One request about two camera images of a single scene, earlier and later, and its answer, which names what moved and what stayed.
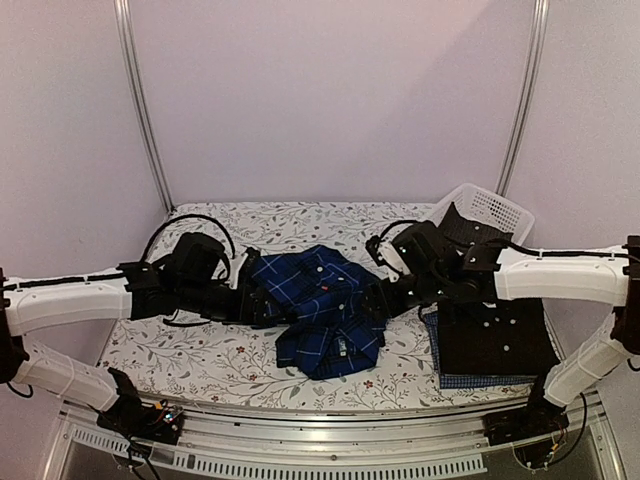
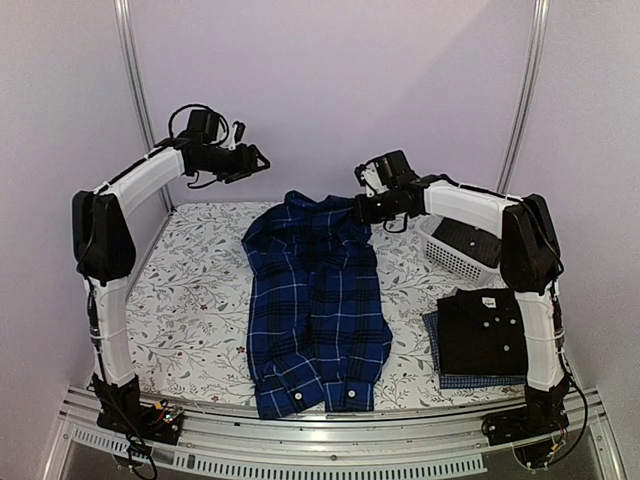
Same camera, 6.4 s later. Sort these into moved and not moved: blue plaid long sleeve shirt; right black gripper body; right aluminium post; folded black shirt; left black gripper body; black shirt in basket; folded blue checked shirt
Moved: left black gripper body; right black gripper body; blue plaid long sleeve shirt
Not moved: folded black shirt; folded blue checked shirt; black shirt in basket; right aluminium post
